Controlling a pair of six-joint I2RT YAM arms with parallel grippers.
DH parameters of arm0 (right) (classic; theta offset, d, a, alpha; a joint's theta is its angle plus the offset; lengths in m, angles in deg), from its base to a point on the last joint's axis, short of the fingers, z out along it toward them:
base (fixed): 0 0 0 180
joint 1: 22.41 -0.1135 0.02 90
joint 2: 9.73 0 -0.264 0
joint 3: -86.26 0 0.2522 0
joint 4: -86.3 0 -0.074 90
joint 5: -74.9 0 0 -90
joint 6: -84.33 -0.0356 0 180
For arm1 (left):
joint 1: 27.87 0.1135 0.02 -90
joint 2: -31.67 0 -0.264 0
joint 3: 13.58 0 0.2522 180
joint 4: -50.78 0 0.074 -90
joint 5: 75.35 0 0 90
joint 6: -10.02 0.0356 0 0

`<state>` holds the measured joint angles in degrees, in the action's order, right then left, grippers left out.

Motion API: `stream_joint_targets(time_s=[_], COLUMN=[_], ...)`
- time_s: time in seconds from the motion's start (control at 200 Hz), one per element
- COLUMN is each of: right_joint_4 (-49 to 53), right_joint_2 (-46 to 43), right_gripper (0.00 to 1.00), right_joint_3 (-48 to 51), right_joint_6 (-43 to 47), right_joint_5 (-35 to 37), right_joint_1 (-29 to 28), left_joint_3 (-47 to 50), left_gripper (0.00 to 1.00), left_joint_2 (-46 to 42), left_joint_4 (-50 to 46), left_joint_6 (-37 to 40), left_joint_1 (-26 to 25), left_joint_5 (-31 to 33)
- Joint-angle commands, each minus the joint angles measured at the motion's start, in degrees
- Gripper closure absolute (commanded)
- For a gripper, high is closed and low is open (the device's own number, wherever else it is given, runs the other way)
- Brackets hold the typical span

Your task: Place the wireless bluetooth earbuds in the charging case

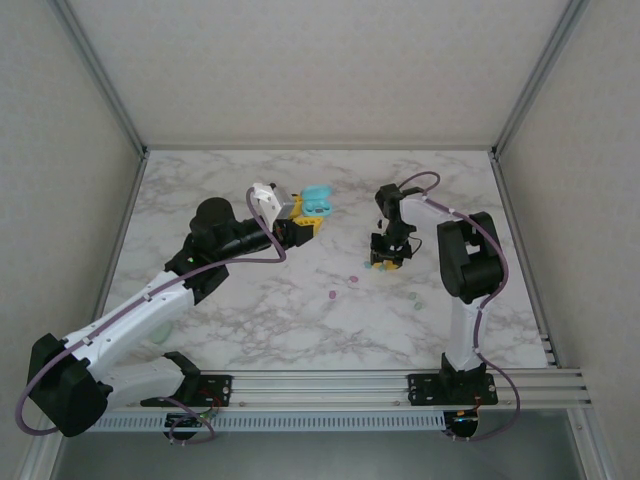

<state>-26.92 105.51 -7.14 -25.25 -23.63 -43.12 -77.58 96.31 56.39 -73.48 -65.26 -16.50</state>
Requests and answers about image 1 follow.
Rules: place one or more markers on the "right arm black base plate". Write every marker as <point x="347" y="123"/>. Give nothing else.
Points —
<point x="425" y="387"/>

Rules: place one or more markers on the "aluminium frame post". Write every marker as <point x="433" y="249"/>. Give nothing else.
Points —
<point x="100" y="75"/>
<point x="542" y="75"/>

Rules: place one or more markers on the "aluminium table back rail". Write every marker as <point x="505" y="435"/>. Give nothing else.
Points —
<point x="320" y="148"/>

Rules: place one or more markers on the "green earbud charging case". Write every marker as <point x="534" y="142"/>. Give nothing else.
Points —
<point x="162" y="334"/>

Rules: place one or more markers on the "blue earbud charging case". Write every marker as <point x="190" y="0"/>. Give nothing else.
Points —
<point x="315" y="192"/>

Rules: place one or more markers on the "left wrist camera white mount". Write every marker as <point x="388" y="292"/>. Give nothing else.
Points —
<point x="270" y="197"/>

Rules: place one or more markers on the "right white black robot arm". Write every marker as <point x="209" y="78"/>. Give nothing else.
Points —
<point x="475" y="260"/>

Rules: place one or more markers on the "aluminium frame leg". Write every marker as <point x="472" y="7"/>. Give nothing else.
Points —
<point x="595" y="450"/>
<point x="32" y="460"/>

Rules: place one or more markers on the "aluminium mounting rail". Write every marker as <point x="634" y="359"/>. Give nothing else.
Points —
<point x="320" y="387"/>

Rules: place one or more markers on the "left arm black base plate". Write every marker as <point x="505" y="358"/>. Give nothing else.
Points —
<point x="220" y="385"/>

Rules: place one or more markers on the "aluminium table side rail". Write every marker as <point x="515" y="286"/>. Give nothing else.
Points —
<point x="505" y="190"/>
<point x="127" y="210"/>

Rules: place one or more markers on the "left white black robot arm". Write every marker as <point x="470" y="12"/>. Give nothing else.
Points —
<point x="135" y="315"/>

